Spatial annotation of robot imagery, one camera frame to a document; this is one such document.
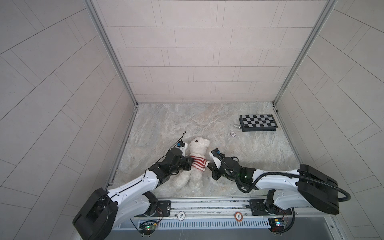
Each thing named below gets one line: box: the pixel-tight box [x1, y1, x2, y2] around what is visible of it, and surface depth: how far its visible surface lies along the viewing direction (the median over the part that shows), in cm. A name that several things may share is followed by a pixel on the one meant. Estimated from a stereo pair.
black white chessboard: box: [238, 114, 279, 132], surface depth 104 cm
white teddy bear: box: [172, 137, 210, 192], surface depth 78 cm
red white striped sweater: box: [190, 153, 210, 172], surface depth 79 cm
